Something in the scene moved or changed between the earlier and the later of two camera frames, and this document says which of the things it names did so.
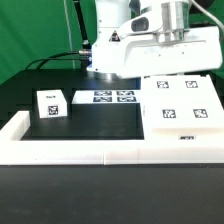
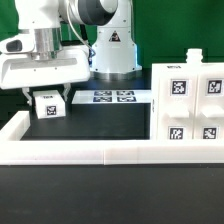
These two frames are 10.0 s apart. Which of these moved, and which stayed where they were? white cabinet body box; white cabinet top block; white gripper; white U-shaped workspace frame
Moved: white gripper; white cabinet body box
Stayed: white U-shaped workspace frame; white cabinet top block
